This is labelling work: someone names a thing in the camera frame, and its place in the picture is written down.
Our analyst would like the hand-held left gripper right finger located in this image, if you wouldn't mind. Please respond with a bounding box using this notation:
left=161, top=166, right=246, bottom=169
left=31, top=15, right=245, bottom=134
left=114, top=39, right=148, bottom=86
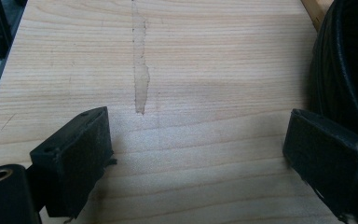
left=282, top=107, right=358, bottom=224

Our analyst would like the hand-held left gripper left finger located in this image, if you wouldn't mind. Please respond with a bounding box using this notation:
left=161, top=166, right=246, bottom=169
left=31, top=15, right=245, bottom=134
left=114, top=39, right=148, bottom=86
left=29, top=105, right=118, bottom=219

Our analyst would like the wooden shoe rack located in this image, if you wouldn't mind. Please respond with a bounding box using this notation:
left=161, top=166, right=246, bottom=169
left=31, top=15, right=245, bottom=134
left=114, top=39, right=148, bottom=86
left=300, top=0, right=335, bottom=33

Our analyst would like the black metal stand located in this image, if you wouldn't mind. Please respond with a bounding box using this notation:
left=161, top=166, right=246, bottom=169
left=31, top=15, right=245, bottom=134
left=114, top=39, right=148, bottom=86
left=0, top=0, right=29, bottom=61

